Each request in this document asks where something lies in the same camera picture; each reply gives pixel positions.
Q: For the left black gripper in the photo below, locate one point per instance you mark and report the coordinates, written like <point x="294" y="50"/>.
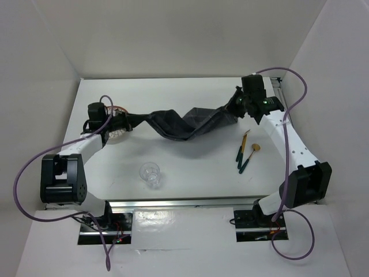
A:
<point x="125" y="120"/>

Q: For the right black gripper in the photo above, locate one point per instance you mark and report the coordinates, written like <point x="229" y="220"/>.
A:
<point x="232" y="105"/>

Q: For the floral plate brown rim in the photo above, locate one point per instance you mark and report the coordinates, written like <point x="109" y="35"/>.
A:
<point x="115" y="126"/>

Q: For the gold fork green handle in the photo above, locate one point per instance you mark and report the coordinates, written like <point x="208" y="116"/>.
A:
<point x="242" y="146"/>

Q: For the gold knife green handle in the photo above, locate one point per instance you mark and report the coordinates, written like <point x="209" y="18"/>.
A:
<point x="240" y="162"/>

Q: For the gold spoon green handle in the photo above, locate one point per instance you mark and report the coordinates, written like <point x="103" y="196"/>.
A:
<point x="256" y="148"/>

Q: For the clear drinking glass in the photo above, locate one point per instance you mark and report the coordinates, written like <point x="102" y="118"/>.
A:
<point x="150" y="174"/>

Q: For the dark grey checked cloth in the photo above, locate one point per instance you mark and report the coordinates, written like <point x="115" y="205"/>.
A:
<point x="196" y="122"/>

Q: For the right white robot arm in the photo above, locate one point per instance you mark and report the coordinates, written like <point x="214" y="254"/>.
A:
<point x="307" y="179"/>

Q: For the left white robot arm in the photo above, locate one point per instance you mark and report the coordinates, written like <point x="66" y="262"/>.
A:
<point x="63" y="180"/>

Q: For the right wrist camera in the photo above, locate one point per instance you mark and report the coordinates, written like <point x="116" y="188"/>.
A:
<point x="253" y="85"/>

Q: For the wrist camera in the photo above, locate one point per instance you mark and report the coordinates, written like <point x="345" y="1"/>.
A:
<point x="253" y="85"/>
<point x="97" y="115"/>

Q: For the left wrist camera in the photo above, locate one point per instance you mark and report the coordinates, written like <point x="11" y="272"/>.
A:
<point x="97" y="115"/>

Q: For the right side aluminium rail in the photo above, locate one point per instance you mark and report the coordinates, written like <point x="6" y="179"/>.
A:
<point x="278" y="90"/>

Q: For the aluminium rail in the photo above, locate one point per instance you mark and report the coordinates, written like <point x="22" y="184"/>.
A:
<point x="209" y="202"/>
<point x="278" y="90"/>

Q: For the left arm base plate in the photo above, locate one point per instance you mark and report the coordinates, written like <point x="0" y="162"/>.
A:
<point x="115" y="230"/>

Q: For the front aluminium rail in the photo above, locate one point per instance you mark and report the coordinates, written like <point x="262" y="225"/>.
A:
<point x="209" y="202"/>

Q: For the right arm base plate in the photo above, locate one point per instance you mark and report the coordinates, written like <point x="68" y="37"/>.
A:
<point x="250" y="229"/>

